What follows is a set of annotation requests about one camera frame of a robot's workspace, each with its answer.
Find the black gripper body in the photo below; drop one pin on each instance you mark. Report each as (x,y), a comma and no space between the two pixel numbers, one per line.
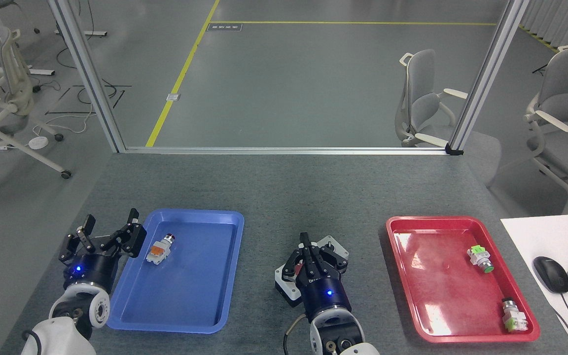
(91,271)
(326,293)

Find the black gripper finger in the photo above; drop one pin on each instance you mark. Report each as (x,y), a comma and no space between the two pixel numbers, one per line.
(74,244)
(301,266)
(328,266)
(133,236)

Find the grey control box with buttons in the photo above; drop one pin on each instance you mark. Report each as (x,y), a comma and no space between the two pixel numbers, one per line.
(286,291)

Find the red push button orange block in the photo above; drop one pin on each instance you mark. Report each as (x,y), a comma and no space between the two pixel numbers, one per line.
(158,251)

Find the silver push button green block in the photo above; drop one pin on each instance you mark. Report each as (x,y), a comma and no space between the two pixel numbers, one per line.
(514,315)

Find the blue plastic tray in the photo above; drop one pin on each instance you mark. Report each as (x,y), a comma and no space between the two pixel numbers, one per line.
(185,296)

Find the white round floor device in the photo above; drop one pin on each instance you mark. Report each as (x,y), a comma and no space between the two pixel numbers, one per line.
(38,142)

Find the red plastic tray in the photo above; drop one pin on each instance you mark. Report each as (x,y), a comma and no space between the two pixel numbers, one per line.
(442,296)

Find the silver floor socket plate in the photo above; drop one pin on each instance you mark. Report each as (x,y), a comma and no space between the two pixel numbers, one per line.
(173,96)

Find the grey office chair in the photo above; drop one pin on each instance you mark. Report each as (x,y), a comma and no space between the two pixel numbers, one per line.
(567,108)
(422,98)
(13,103)

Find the black computer mouse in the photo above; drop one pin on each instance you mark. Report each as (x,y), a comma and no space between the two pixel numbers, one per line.
(551,273)

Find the white side desk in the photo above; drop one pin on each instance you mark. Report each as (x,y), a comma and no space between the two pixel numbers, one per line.
(550,236)

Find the dark floor label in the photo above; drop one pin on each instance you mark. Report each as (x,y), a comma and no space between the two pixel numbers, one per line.
(224,27)

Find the silver aluminium rail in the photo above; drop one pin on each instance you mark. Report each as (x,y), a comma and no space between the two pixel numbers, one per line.
(284,150)

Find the green push button switch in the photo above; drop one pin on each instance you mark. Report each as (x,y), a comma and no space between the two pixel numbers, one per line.
(479,258)

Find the silver aluminium post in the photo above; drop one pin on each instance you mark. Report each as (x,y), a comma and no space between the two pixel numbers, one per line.
(486,74)
(89,79)

